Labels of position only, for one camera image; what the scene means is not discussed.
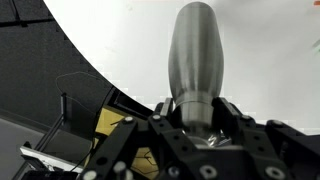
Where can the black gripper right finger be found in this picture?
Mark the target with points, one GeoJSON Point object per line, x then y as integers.
{"type": "Point", "coordinates": [221, 110]}

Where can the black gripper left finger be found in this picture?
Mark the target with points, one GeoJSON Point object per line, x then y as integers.
{"type": "Point", "coordinates": [168, 106]}

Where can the silver metal flask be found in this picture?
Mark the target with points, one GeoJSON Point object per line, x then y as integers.
{"type": "Point", "coordinates": [196, 56]}

